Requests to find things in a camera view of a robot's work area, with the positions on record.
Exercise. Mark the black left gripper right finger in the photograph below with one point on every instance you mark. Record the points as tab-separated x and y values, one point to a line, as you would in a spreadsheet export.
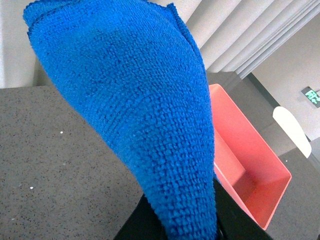
232	222

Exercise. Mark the pink plastic bin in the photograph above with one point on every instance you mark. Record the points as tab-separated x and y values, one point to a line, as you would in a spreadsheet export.
245	165

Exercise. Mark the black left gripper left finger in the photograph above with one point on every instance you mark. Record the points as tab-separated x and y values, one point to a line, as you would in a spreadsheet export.
142	224

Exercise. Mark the blue microfiber towel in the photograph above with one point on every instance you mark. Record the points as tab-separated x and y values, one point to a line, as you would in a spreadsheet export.
133	71

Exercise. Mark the green exit sign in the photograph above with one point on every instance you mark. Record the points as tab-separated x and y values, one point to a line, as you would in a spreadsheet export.
312	96

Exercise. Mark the white chair back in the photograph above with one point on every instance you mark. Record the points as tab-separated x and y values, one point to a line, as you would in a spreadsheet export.
289	124

